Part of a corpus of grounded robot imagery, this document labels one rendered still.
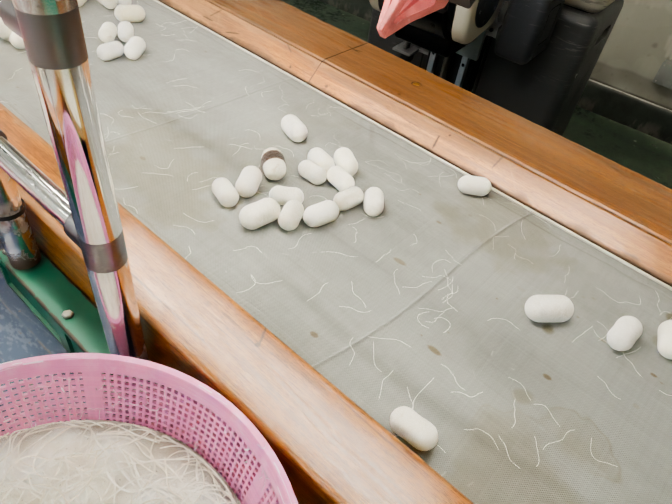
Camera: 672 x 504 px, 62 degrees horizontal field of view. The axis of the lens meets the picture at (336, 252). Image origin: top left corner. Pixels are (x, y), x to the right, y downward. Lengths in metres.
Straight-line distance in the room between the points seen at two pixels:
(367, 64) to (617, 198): 0.32
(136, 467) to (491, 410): 0.23
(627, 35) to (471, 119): 1.92
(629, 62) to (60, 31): 2.41
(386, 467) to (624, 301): 0.28
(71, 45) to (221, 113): 0.39
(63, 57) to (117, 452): 0.23
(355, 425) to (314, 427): 0.02
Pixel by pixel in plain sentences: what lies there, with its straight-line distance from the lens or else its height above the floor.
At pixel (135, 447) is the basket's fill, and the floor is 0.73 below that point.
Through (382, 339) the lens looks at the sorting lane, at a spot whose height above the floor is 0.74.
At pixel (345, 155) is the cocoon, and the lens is 0.55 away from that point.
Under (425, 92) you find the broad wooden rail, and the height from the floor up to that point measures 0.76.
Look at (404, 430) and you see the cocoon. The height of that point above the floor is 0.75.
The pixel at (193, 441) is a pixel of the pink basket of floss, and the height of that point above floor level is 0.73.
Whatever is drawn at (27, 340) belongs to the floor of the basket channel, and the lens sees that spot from 0.52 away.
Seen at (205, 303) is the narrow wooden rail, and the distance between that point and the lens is 0.39.
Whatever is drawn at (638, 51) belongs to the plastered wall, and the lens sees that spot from 2.54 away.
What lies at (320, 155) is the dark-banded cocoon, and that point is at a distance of 0.55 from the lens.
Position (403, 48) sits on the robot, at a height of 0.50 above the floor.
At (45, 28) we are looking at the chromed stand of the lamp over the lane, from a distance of 0.26.
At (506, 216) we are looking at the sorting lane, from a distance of 0.56.
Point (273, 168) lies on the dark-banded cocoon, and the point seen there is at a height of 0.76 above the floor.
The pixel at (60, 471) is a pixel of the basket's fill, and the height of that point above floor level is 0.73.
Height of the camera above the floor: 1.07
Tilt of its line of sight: 44 degrees down
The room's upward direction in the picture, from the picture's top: 9 degrees clockwise
